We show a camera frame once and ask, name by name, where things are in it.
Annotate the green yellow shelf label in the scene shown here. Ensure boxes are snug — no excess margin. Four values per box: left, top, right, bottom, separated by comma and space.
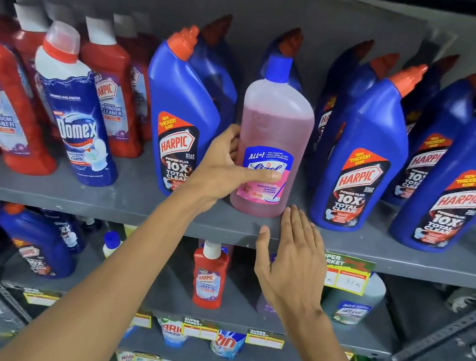
319, 251, 377, 296

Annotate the small red cleaner bottle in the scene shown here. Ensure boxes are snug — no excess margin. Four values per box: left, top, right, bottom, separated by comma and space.
185, 238, 233, 312

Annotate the person's right hand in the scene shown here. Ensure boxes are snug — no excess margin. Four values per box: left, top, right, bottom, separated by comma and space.
243, 200, 339, 327

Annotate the group of blue cleaner bottles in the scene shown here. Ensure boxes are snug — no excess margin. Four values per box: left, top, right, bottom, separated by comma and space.
126, 2, 476, 261

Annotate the yellow price tag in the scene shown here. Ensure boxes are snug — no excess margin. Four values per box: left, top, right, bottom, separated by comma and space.
131, 309, 155, 329
244, 328, 287, 351
21, 286, 63, 310
181, 316, 221, 341

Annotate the grey metal shelf rack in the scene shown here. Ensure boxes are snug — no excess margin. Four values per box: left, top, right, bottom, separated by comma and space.
0, 0, 476, 361

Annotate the group of red cleaner bottles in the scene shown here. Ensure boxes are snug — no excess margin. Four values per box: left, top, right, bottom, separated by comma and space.
0, 0, 174, 197

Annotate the pink floor cleaner bottle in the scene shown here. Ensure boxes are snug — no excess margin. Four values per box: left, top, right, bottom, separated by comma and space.
224, 51, 326, 224

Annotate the person's left hand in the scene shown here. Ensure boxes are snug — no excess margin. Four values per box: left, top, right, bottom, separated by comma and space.
179, 117, 289, 222

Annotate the person's left forearm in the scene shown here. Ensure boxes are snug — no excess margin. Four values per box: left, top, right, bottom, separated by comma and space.
0, 157, 215, 361

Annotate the green floor cleaner bottle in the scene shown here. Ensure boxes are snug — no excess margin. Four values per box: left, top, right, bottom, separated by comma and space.
318, 265, 390, 331

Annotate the small white blue-capped bottle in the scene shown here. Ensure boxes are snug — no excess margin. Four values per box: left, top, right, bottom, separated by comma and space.
100, 229, 125, 260

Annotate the white green detergent pouch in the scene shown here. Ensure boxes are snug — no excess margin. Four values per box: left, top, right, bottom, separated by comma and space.
151, 316, 191, 350

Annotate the blue white toilet cleaner bottle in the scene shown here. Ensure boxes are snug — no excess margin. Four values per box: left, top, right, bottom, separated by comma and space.
14, 18, 144, 192

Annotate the blue white detergent pouch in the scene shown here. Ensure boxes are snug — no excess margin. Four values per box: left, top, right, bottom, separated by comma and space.
208, 329, 247, 361

